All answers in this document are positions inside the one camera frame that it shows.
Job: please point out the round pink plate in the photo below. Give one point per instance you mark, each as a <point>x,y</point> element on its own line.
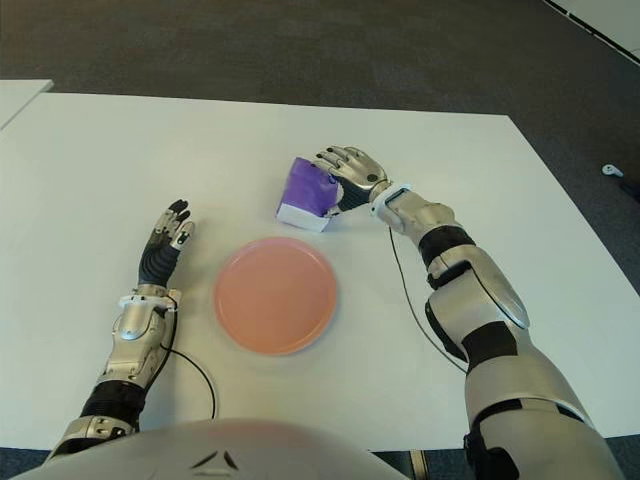
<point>275,295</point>

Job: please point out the small white controller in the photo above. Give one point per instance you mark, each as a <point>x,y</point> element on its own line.
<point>611,170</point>

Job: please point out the purple white tissue pack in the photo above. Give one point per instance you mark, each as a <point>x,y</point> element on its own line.
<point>305,190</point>

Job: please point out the white neighbouring table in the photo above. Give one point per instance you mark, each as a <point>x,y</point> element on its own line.
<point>20,100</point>

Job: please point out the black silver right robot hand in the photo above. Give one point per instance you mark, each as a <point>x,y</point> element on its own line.
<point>360,170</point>

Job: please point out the silver robot torso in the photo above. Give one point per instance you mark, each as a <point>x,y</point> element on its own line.
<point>200,450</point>

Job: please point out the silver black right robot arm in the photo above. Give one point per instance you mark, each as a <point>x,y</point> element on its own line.
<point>490,310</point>

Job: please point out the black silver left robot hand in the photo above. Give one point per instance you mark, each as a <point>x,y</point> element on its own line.
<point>155,262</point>

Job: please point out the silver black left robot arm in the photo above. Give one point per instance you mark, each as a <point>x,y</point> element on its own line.
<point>130,345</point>

